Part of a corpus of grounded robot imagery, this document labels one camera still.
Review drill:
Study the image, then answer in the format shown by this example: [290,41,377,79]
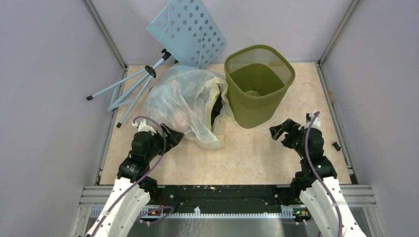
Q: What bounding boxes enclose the black trash bag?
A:
[210,86,230,128]

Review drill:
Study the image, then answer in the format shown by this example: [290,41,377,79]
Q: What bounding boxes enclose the aluminium corner post left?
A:
[83,0,127,69]

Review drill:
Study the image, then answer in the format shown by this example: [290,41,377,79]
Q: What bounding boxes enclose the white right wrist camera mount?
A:
[304,112,321,130]

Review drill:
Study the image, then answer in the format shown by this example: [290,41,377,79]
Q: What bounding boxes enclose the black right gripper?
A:
[269,118,307,158]

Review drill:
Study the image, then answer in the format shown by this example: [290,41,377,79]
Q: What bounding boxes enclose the translucent plastic bag with trash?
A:
[140,65,235,149]

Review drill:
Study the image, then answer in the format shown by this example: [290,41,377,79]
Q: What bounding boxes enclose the small black clip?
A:
[332,142,341,151]

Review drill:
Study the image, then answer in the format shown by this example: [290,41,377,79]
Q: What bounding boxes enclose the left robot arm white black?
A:
[85,118,184,237]

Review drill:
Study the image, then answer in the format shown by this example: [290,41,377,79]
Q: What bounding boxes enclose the aluminium corner post right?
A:
[318,0,362,67]

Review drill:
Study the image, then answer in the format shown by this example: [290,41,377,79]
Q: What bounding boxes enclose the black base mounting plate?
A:
[149,185,301,214]

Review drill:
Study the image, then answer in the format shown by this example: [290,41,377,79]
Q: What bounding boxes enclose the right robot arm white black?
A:
[269,118,366,237]

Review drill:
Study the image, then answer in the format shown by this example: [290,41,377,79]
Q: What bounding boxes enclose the light blue tripod legs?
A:
[86,48,171,128]

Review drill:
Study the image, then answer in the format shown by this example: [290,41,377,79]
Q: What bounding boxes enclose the aluminium corner post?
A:
[318,0,362,67]
[83,0,127,69]

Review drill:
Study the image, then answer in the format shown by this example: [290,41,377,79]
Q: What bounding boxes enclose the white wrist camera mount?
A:
[132,119,156,135]
[304,112,321,130]

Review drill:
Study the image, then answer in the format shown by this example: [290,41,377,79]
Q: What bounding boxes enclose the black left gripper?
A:
[145,123,184,161]

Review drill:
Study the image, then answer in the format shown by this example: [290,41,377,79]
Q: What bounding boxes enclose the aluminium frame rail front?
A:
[79,184,376,219]

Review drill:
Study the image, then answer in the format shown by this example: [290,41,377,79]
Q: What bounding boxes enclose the light blue perforated stand plate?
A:
[146,0,227,69]

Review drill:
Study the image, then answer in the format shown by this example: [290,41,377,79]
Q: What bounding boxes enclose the green mesh trash bin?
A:
[224,44,295,129]

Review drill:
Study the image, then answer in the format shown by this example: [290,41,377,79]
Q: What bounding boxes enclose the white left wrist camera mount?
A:
[132,119,156,135]

